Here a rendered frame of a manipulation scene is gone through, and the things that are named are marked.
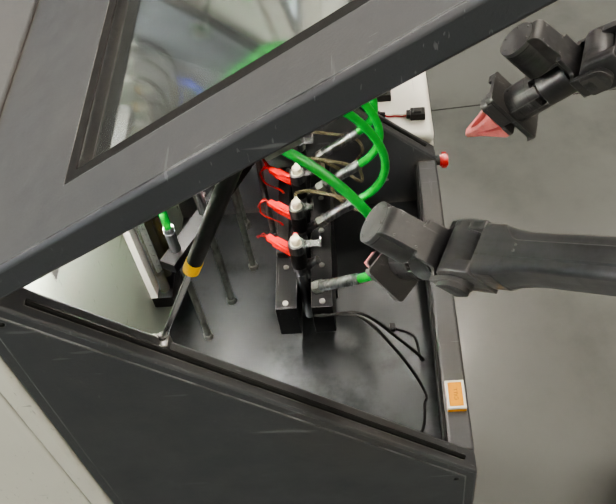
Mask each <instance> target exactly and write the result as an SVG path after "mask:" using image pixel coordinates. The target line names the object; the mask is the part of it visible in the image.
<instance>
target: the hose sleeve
mask: <svg viewBox="0 0 616 504"><path fill-rule="evenodd" d="M358 274H361V273H353V274H348V275H344V276H339V277H334V278H328V279H324V280H321V281H320V282H319V288H320V290H321V291H330V290H335V289H339V288H344V287H351V286H356V285H360V284H362V283H359V282H358V281H357V275H358Z"/></svg>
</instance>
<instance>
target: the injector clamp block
mask: <svg viewBox="0 0 616 504"><path fill-rule="evenodd" d="M321 180H322V179H321V178H319V177H318V176H316V175H315V174H314V176H311V188H312V187H314V186H315V184H316V183H317V182H319V181H321ZM312 199H313V202H314V210H311V222H312V221H314V220H315V218H316V217H317V216H319V215H320V214H322V213H326V212H327V211H328V210H331V209H332V208H334V201H333V197H331V196H326V195H321V194H316V195H314V196H313V197H312V198H311V203H312ZM319 236H321V247H309V251H310V257H311V258H312V257H314V256H316V255H317V256H319V258H320V260H321V261H320V263H318V264H317V265H315V266H314V267H313V268H311V278H310V279H308V281H309V286H310V292H311V310H312V315H314V314H322V313H324V314H331V313H336V299H338V289H335V290H330V291H324V292H322V293H318V294H315V293H314V292H313V291H312V290H311V283H312V282H313V281H315V280H319V279H323V280H324V279H328V278H334V277H338V264H337V252H336V245H335V237H334V220H332V221H331V222H329V223H328V224H327V225H325V226H323V227H322V228H321V227H320V226H319V227H318V228H316V229H314V231H312V232H311V240H318V239H319ZM275 311H276V315H277V319H278V323H279V327H280V331H281V334H297V333H302V298H301V293H300V288H299V283H298V280H297V277H296V272H294V270H293V267H292V263H291V258H290V256H289V257H284V258H278V257H277V266H276V300H275ZM313 321H314V326H315V331H316V332H330V331H336V330H337V322H336V316H335V317H314V316H313Z"/></svg>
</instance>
